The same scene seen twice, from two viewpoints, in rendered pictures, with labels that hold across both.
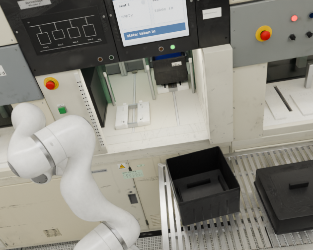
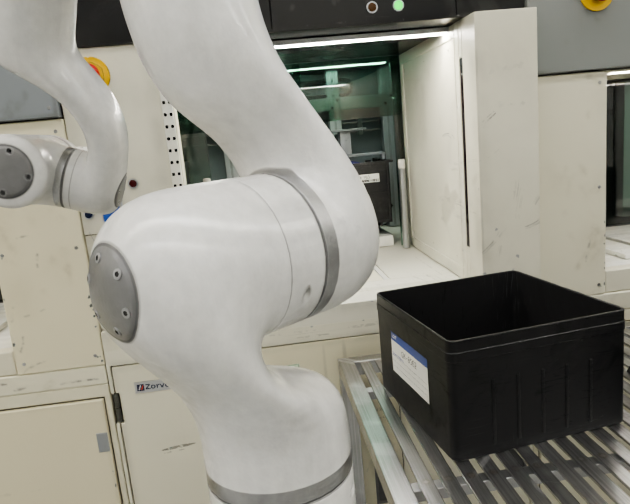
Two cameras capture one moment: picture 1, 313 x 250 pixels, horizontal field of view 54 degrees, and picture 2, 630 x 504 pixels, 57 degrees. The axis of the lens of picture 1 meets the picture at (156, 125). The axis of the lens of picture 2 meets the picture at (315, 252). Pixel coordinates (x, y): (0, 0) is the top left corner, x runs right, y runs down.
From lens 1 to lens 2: 0.85 m
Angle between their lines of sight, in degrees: 29
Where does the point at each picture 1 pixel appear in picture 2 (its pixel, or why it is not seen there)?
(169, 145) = (371, 300)
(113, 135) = not seen: hidden behind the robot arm
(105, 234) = (252, 179)
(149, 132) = not seen: hidden behind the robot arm
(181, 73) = (377, 203)
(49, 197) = not seen: outside the picture
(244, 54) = (557, 40)
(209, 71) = (486, 62)
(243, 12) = not seen: outside the picture
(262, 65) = (596, 77)
